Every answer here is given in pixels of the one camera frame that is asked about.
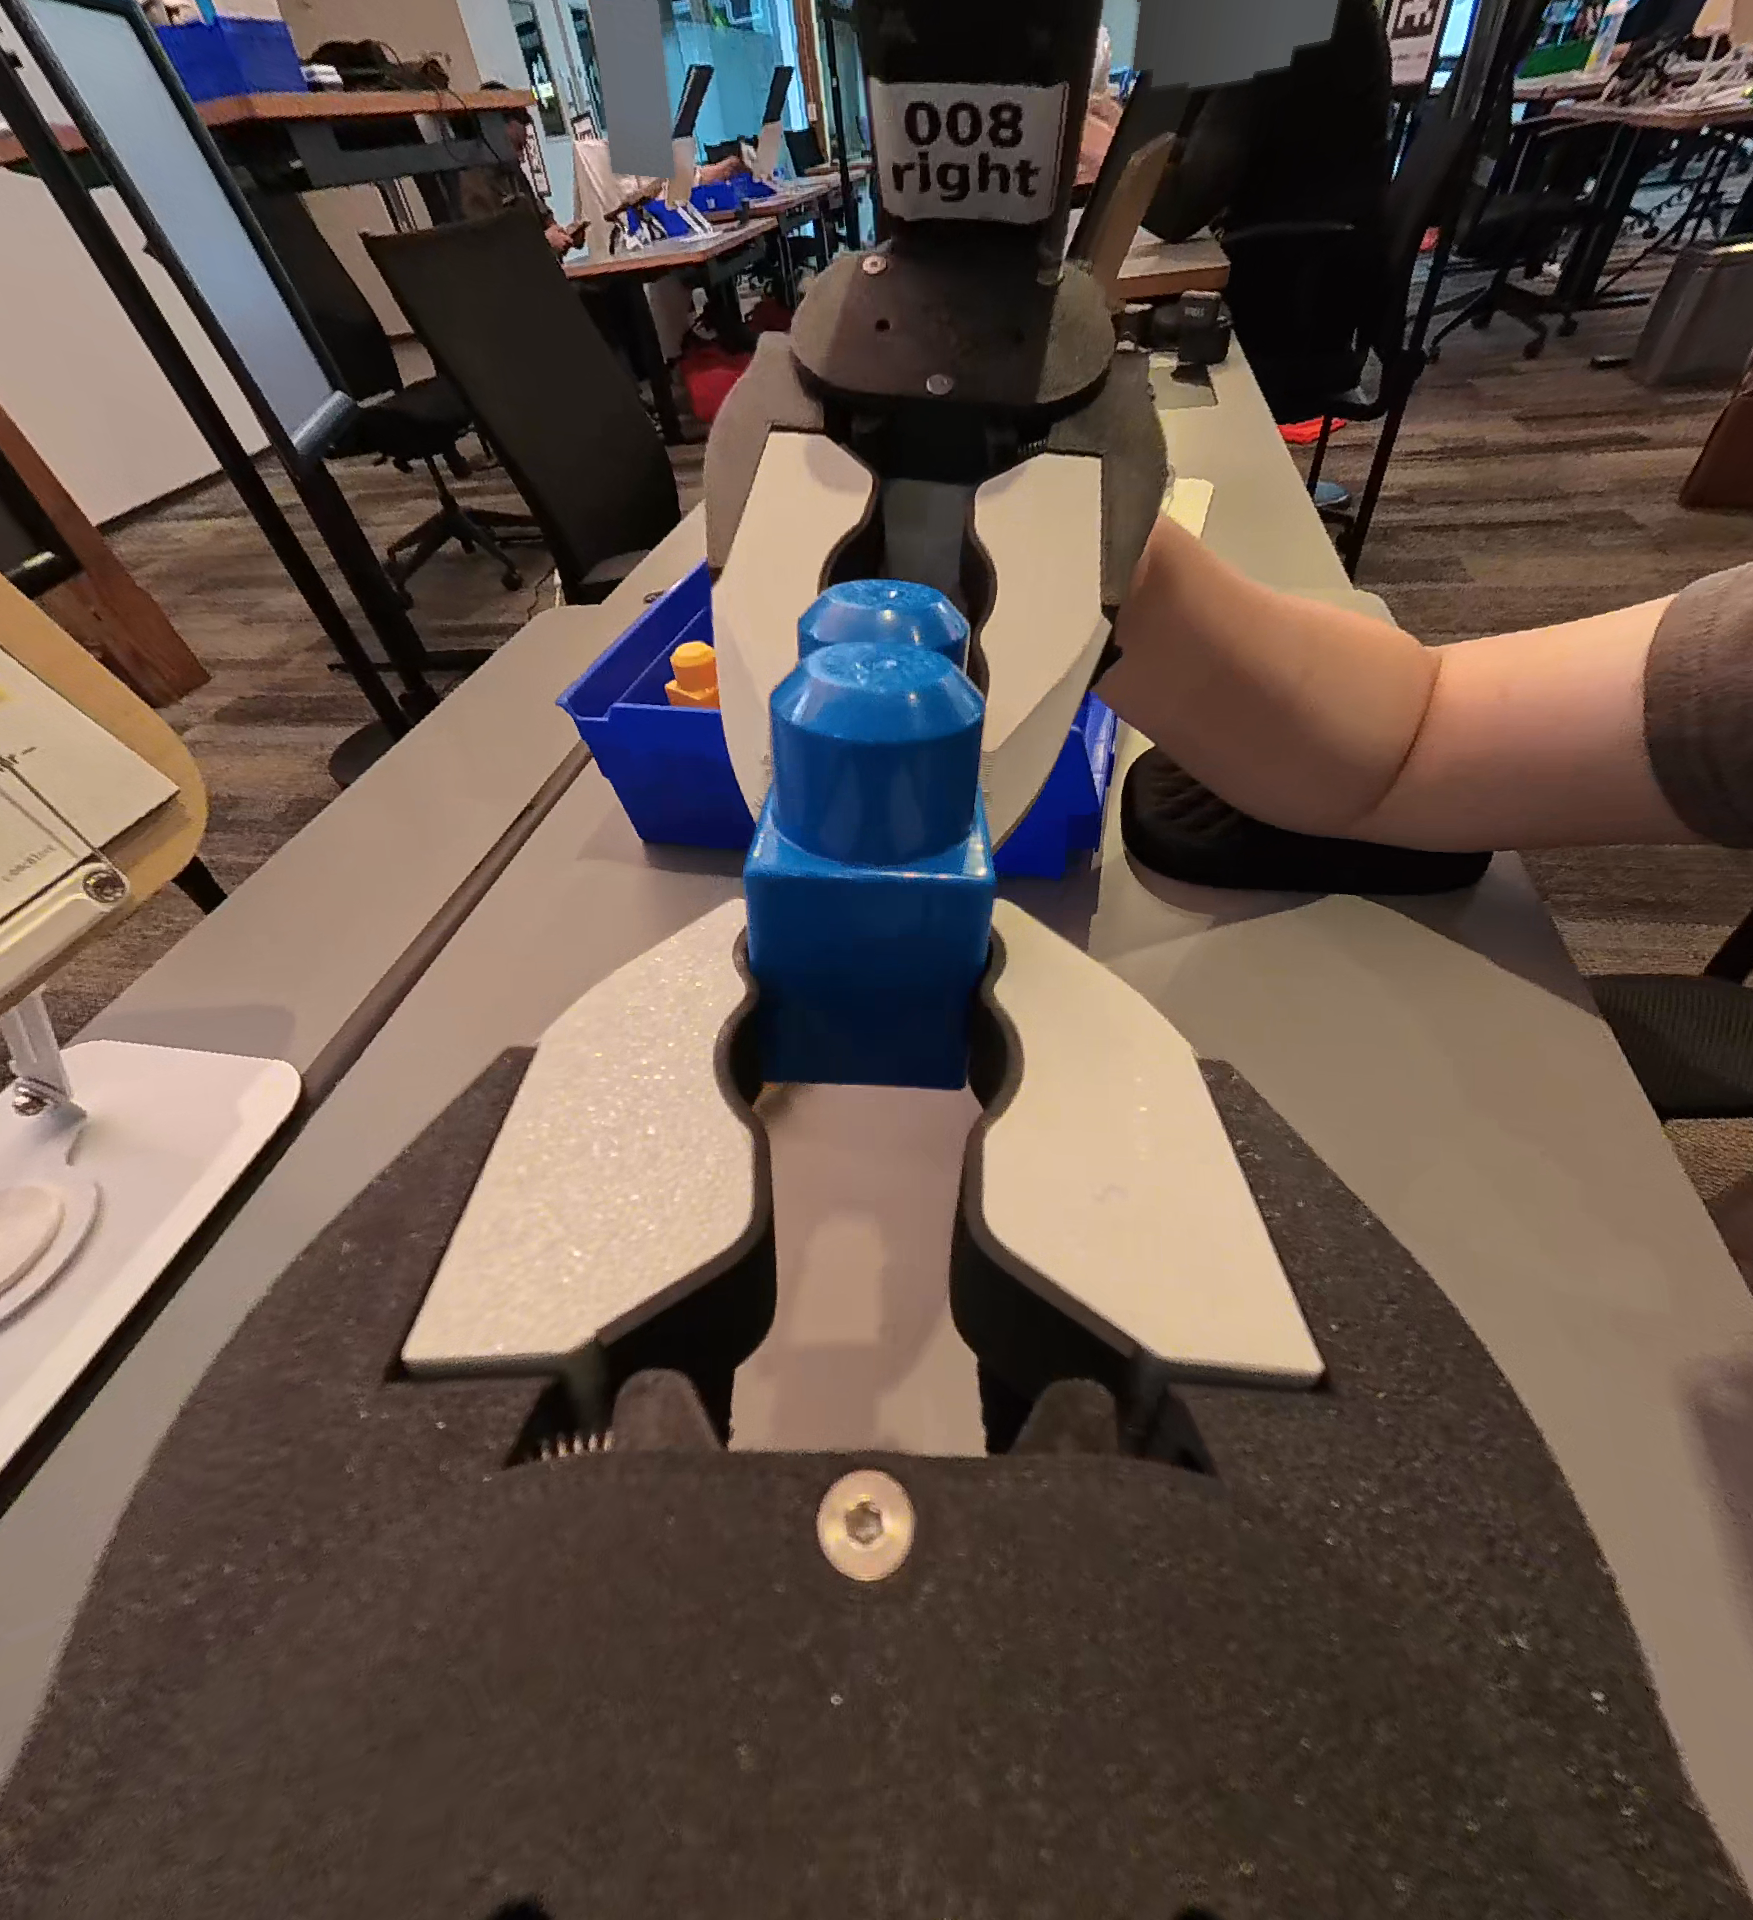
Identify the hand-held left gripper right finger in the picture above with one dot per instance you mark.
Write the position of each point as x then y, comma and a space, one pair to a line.
1132, 1184

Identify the black power box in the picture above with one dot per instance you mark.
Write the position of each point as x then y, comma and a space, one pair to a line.
1195, 327

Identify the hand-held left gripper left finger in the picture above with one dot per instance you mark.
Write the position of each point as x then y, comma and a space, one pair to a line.
621, 1184

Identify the orange one-stud mega block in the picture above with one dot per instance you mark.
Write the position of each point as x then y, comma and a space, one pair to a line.
693, 676

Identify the black wrist rest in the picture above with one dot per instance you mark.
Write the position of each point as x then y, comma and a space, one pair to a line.
1265, 857

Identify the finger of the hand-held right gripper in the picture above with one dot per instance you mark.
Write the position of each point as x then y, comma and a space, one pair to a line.
1049, 599
772, 556

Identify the red bag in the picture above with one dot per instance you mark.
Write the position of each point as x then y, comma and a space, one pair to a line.
719, 389

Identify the blue storage bin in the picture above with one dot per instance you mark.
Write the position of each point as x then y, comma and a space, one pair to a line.
238, 57

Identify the white board stand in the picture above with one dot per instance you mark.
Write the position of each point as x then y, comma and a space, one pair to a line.
1189, 507

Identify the blue mega block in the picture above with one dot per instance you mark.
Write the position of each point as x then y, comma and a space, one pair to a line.
861, 975

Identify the rolling whiteboard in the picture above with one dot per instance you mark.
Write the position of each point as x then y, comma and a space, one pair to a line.
200, 271

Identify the instruction sheet on white stand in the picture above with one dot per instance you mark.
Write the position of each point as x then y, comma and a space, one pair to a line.
142, 1170

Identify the black office chair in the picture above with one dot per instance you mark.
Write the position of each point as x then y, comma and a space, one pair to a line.
530, 391
427, 436

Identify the person's right forearm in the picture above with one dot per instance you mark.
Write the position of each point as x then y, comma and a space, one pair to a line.
1341, 704

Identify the black swivel chair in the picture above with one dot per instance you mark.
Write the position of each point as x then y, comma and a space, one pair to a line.
1717, 1035

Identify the grey trash can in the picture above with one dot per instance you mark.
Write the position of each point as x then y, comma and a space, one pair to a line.
1739, 308

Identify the blue plastic bin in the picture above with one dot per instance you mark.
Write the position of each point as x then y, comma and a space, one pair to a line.
719, 199
651, 766

